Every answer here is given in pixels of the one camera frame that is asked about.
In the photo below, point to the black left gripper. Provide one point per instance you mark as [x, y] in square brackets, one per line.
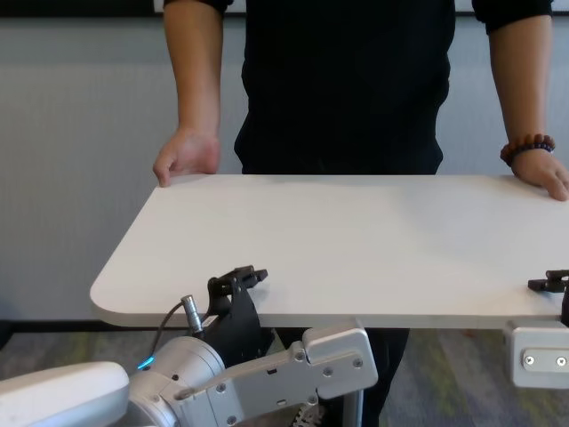
[235, 329]

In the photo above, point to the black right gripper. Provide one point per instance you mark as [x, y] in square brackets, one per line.
[565, 307]

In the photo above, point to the white rolling table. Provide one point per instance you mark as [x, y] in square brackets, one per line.
[333, 240]

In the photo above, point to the person's left forearm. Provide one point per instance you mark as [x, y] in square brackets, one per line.
[520, 89]

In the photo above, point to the person's right forearm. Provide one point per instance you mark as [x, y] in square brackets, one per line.
[197, 75]

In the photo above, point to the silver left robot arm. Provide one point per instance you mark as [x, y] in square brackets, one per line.
[186, 360]

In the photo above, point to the person's left hand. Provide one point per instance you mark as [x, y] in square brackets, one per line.
[540, 171]

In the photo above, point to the person's right hand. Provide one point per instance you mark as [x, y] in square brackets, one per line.
[191, 153]

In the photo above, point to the black white sneaker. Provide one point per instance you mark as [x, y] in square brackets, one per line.
[311, 418]

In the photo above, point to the person in black clothes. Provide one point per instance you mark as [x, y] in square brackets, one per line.
[347, 89]

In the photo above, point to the black baseboard strip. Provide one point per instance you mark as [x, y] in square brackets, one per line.
[44, 325]

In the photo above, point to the black wall trim strip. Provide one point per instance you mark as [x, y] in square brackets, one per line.
[66, 9]

